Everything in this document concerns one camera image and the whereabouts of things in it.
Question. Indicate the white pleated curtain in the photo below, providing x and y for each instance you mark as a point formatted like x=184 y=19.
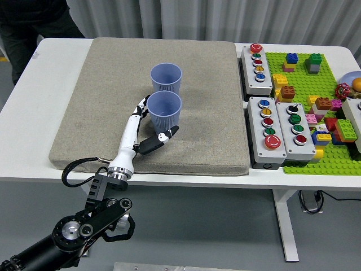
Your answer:
x=310 y=19

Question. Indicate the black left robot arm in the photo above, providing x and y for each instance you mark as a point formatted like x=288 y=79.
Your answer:
x=96 y=217

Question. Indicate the grey control box with knob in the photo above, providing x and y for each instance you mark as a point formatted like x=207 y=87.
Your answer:
x=306 y=152

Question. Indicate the grey-brown fabric mat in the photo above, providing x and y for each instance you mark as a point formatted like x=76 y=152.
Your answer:
x=112 y=84

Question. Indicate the green and orange brick stack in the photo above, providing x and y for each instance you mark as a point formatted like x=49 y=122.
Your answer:
x=345 y=128

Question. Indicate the blue and yellow brick stack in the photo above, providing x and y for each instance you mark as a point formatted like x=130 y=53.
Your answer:
x=323 y=137

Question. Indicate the red toy brick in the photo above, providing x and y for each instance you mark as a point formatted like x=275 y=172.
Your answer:
x=330 y=123

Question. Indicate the magenta toy brick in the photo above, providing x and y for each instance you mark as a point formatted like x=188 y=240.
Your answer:
x=336 y=105

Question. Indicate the person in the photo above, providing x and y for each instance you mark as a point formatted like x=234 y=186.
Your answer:
x=28 y=17

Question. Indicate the pale blue plate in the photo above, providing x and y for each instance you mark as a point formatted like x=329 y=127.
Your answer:
x=348 y=77

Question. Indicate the green and grey brick stack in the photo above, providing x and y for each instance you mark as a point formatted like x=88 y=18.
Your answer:
x=313 y=60

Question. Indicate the green toy brick baseplate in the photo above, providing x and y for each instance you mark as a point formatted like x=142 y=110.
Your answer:
x=303 y=84

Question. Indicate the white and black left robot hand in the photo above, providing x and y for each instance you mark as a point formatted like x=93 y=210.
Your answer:
x=128 y=135

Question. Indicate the blue yellow pink brick stack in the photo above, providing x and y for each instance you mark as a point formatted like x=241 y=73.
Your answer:
x=292 y=58

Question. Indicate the brown and white brick stack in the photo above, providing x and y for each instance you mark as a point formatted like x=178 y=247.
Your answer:
x=323 y=104

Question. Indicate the blue ribbed plastic cup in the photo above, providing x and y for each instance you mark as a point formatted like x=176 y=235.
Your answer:
x=165 y=118
x=166 y=76

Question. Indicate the red toy valve wheel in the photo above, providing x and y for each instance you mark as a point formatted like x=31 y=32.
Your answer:
x=342 y=91

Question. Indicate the white control box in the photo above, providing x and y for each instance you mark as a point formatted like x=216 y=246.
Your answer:
x=352 y=110

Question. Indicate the small white printed tile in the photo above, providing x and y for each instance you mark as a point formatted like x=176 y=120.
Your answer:
x=321 y=129

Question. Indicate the white table leg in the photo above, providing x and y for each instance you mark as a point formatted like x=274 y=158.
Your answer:
x=83 y=188
x=286 y=226

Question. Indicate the brown and orange toy brick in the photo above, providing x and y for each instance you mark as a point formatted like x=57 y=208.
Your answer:
x=287 y=93

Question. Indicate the toy burger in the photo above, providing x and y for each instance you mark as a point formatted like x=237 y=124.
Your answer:
x=357 y=84

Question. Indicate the yellow toy brick stack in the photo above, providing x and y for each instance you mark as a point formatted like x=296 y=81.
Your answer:
x=279 y=80

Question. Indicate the pink toy brick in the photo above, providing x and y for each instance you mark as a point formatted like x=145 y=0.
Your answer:
x=311 y=118

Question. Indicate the yellow rounded toy brick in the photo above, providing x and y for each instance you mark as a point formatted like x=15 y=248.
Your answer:
x=318 y=154

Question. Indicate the grey power adapter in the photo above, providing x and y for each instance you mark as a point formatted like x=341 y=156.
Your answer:
x=310 y=201

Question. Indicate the grey five-button control box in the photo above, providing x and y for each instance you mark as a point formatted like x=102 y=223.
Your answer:
x=258 y=84
x=259 y=146

